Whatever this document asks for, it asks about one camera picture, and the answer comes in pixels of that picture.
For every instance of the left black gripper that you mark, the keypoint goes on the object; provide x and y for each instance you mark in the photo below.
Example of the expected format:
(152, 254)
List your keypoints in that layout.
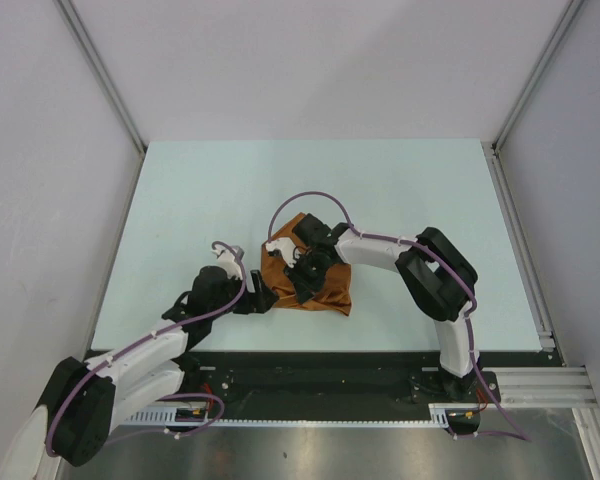
(259, 300)

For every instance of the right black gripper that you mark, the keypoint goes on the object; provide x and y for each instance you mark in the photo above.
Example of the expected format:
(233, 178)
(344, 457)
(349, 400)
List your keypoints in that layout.
(303, 287)

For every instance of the orange cloth napkin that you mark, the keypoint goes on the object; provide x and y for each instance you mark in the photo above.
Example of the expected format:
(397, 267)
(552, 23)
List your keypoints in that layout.
(334, 295)

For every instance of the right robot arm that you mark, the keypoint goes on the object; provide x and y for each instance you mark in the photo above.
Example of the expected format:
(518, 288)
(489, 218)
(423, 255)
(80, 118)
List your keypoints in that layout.
(438, 277)

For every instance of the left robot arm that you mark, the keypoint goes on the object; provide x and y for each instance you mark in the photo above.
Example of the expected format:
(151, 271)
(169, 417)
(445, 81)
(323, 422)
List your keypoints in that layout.
(87, 400)

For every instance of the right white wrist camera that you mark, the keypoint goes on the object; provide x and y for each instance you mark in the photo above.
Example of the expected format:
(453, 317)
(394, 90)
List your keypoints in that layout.
(283, 248)

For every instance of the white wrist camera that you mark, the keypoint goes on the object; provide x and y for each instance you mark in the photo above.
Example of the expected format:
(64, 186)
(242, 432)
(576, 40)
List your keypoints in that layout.
(229, 261)
(283, 248)

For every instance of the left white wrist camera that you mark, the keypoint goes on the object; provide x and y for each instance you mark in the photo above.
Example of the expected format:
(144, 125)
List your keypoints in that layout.
(229, 261)

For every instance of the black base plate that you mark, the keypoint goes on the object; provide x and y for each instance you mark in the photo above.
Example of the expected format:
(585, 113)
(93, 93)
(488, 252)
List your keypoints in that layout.
(342, 388)

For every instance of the aluminium frame rail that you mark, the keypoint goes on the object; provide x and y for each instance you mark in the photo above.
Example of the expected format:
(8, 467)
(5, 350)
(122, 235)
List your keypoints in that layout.
(547, 387)

